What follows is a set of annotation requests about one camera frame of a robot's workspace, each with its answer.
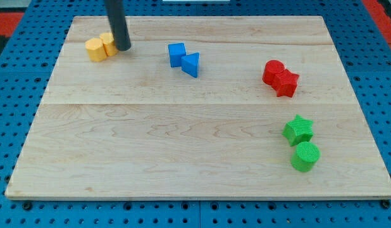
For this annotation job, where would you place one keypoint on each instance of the wooden board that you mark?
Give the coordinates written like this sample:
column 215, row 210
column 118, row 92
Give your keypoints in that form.
column 132, row 128

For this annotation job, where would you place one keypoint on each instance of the blue triangular block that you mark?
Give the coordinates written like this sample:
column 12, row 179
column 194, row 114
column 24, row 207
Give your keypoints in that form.
column 190, row 64

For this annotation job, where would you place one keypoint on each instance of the blue cube block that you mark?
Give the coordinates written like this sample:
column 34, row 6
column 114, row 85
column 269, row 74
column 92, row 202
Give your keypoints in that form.
column 176, row 51

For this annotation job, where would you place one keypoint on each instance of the red cylinder block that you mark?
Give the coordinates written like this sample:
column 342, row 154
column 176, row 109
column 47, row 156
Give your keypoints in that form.
column 271, row 68

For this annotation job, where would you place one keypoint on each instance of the red star block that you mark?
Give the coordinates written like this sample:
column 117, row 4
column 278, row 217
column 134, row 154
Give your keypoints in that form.
column 285, row 83

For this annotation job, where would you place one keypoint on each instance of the green star block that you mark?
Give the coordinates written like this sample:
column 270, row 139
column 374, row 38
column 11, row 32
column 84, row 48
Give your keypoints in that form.
column 298, row 130

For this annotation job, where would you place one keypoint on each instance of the yellow block behind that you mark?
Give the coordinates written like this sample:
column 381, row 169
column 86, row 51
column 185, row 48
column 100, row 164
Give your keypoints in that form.
column 108, row 43

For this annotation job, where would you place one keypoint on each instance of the yellow hexagonal block front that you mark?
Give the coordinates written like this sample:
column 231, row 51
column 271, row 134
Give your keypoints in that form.
column 95, row 49

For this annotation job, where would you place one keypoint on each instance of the green cylinder block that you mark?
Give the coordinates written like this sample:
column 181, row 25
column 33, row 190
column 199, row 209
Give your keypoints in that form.
column 305, row 156

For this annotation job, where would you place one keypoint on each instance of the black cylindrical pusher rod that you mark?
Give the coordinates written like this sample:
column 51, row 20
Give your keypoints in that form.
column 118, row 24

